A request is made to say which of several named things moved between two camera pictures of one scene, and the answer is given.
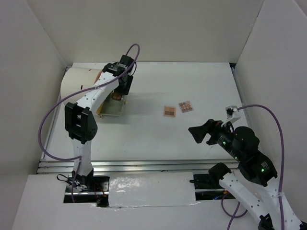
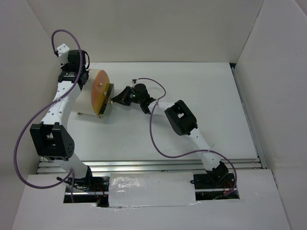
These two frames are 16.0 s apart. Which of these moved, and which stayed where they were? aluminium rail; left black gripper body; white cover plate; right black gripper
Moved: right black gripper; left black gripper body
Stayed: aluminium rail; white cover plate
